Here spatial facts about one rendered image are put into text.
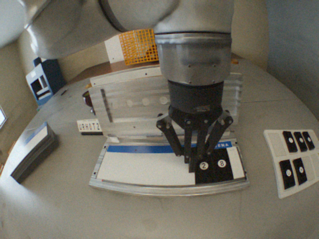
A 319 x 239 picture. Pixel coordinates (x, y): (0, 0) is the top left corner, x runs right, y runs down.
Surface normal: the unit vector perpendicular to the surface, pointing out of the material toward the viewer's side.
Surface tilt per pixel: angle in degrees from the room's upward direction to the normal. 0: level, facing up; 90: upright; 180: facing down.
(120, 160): 0
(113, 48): 90
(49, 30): 128
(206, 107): 90
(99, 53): 90
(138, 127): 78
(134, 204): 0
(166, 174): 0
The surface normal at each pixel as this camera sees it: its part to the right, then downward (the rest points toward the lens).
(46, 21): 0.14, 0.96
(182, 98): -0.65, 0.56
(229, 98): -0.11, 0.48
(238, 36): -0.01, 0.64
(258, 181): -0.15, -0.76
